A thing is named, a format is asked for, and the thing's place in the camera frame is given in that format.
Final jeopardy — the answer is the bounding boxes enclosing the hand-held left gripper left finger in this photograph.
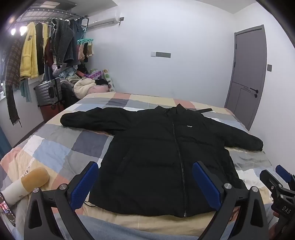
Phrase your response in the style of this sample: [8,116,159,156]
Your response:
[24,161,99,240]

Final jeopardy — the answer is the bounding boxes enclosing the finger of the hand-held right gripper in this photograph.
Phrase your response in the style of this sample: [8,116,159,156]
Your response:
[275,165,295,185]
[259,169,286,199]

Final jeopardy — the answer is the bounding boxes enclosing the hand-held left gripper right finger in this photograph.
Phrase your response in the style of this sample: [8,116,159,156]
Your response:
[192,161,269,240]

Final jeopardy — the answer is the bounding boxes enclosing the black puffer jacket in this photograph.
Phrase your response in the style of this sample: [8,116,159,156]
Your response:
[60,104,264,218]

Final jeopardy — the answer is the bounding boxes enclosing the pile of mixed clothes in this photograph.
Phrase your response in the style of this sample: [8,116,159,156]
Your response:
[53,63,93,84]

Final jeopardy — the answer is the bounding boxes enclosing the black metal clothes rack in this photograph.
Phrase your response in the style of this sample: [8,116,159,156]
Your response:
[7,6,89,30]

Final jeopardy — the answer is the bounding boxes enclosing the checked patchwork bed sheet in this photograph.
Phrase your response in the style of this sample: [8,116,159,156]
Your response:
[0,92,280,240]

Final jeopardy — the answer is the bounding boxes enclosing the yellow and white plush pillow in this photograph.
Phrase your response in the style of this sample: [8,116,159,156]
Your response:
[0,167,50,206]

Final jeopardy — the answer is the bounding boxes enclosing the grey blue cloth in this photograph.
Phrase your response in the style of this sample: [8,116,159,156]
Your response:
[16,213,273,240]

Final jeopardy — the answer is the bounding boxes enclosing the red suitcase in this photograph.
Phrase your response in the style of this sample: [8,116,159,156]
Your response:
[40,102,65,123]

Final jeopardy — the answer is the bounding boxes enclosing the smartphone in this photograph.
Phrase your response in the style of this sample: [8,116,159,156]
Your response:
[0,193,16,228]

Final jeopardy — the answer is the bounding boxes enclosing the black bag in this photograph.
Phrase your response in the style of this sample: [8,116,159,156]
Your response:
[60,81,79,109]

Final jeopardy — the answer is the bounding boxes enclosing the cream plush blanket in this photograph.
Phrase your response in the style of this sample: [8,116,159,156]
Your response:
[73,77,97,100]

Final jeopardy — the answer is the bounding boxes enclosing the silver suitcase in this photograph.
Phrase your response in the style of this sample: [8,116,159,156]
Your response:
[34,78,63,108]

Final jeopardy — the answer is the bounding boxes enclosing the teal scarf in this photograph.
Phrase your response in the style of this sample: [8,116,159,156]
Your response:
[20,78,32,103]

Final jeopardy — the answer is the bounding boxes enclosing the polka dot pillow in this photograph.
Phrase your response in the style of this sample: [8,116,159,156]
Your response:
[103,69,117,92]

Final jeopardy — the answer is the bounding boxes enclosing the purple patterned cloth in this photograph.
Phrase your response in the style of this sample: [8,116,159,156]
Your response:
[89,69,102,80]

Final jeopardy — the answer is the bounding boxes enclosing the grey door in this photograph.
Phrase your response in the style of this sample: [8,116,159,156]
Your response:
[225,25,268,131]

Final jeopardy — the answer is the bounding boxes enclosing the brown plaid scarf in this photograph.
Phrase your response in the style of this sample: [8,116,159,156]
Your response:
[5,37,26,128]

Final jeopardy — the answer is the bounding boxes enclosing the maroon hanging garment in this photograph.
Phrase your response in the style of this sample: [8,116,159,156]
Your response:
[44,39,55,66]

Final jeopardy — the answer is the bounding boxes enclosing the yellow fleece coat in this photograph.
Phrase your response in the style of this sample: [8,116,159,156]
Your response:
[20,22,39,79]

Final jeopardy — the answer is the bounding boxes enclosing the teal sock hanger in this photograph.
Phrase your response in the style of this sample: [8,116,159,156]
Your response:
[77,25,95,63]

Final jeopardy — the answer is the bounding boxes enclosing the dark grey coat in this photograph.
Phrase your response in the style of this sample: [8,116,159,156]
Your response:
[51,18,78,67]

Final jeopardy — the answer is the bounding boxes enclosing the black hanging garment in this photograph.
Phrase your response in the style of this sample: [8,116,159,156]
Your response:
[36,22,46,76]

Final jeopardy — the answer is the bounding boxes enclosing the white air conditioner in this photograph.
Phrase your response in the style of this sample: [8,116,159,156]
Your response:
[88,17,116,29]

